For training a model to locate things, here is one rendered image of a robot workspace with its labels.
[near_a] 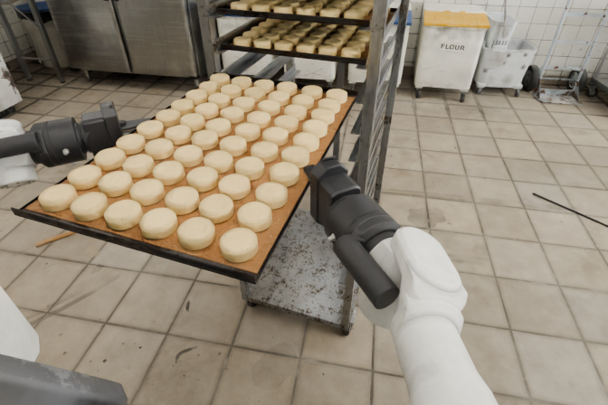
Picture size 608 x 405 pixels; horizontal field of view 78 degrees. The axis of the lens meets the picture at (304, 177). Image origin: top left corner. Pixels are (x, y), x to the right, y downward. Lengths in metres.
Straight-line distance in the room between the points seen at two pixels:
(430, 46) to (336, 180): 3.23
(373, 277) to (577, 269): 2.08
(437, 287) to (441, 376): 0.09
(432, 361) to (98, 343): 1.74
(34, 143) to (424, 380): 0.72
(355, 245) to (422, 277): 0.10
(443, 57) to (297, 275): 2.61
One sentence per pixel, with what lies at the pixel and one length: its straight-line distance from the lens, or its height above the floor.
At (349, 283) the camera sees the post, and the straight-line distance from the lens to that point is 1.44.
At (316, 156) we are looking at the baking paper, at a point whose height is 1.16.
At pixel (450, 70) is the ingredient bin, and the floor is 0.31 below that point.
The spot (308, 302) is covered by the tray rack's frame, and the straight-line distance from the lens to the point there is 1.72.
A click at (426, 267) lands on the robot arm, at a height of 1.23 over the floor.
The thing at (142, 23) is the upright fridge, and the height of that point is 0.66.
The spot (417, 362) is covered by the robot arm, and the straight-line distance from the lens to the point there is 0.39.
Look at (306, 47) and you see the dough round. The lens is 1.04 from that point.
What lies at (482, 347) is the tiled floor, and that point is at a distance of 1.94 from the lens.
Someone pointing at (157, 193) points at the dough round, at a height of 1.18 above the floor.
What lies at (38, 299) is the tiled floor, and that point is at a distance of 2.30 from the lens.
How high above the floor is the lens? 1.54
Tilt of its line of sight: 36 degrees down
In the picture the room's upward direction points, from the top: straight up
